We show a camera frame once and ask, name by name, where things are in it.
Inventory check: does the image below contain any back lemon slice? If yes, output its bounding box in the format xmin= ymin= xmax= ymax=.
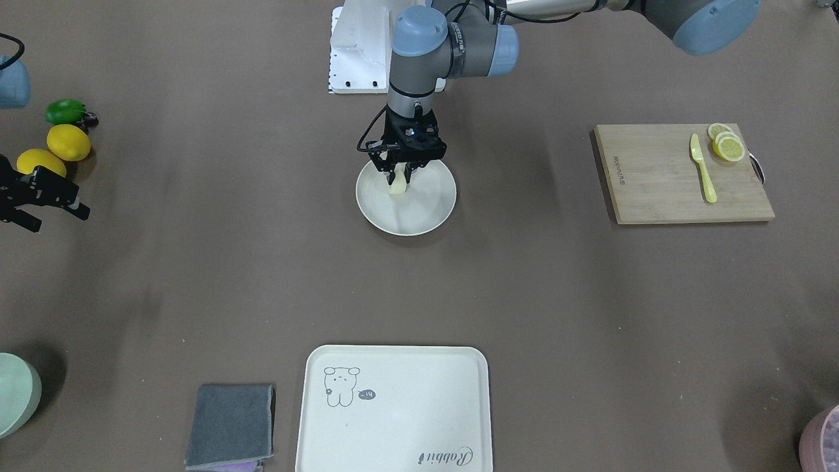
xmin=707 ymin=123 xmax=733 ymax=142

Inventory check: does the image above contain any yellow plastic knife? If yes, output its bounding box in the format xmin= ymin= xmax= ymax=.
xmin=689 ymin=134 xmax=717 ymax=204

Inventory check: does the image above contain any lemon slice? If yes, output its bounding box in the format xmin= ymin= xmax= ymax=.
xmin=712 ymin=134 xmax=747 ymax=162
xmin=707 ymin=123 xmax=733 ymax=142

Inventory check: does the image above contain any cream rectangular tray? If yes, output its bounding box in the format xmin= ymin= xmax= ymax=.
xmin=296 ymin=345 xmax=494 ymax=471

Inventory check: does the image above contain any bamboo cutting board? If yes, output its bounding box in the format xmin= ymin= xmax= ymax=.
xmin=594 ymin=125 xmax=774 ymax=225

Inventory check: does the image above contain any front lemon slice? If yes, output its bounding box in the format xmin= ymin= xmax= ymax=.
xmin=712 ymin=134 xmax=747 ymax=162

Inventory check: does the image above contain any mint green bowl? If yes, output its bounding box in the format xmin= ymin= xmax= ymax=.
xmin=1 ymin=353 xmax=42 ymax=437

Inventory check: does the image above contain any grey folded cloth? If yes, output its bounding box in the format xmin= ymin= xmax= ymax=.
xmin=185 ymin=383 xmax=275 ymax=471

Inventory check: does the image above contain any white steamed bun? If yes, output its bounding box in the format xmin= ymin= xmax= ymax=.
xmin=387 ymin=163 xmax=408 ymax=196

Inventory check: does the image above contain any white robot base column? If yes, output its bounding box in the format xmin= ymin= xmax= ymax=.
xmin=328 ymin=1 xmax=426 ymax=98

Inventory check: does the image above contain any cream round plate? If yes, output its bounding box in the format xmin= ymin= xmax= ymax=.
xmin=355 ymin=161 xmax=458 ymax=237

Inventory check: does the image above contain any pink bowl of ice cubes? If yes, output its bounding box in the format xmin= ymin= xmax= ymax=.
xmin=799 ymin=405 xmax=838 ymax=471

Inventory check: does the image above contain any yellow lemon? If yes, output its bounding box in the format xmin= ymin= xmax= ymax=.
xmin=46 ymin=125 xmax=92 ymax=162
xmin=16 ymin=149 xmax=67 ymax=178

